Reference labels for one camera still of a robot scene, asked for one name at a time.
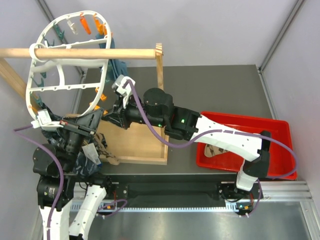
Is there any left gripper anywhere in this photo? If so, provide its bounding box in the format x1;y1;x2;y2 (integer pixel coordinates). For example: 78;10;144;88
58;106;103;170

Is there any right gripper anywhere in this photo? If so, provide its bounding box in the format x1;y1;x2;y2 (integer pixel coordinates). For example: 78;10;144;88
102;94;166;132

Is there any orange clip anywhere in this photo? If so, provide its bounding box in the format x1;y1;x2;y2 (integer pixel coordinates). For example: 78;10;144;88
95;87;107;102
94;105;108;116

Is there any brown argyle sock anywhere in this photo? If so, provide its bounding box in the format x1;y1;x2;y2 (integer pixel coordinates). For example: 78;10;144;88
93;133;120;166
203;144;229;158

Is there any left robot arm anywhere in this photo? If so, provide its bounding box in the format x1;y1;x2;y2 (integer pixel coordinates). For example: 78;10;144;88
31;109;114;240

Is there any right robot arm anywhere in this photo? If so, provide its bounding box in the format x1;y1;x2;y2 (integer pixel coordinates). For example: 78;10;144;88
102;88;271;198

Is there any teal clip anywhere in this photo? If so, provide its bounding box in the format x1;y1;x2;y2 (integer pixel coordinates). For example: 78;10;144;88
29;93;46;109
32;72;48;88

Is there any wooden rack base tray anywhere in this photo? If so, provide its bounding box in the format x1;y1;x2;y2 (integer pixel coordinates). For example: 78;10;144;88
62;113;171;166

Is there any teal blue sock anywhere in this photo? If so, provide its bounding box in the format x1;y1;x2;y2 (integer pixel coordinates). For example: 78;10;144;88
95;33;129;83

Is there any wooden rod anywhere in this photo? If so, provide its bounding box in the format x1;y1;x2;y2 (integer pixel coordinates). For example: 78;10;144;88
0;48;157;60

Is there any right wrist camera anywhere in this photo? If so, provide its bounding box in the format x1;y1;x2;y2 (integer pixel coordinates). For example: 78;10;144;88
111;75;136;100

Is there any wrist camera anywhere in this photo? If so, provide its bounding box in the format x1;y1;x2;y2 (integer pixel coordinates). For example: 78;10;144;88
31;109;63;132
111;75;136;100

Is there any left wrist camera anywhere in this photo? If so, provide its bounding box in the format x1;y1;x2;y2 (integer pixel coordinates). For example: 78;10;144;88
31;109;63;132

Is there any wooden rack upright post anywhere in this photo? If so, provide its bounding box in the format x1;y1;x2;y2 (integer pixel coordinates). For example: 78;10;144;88
155;43;164;90

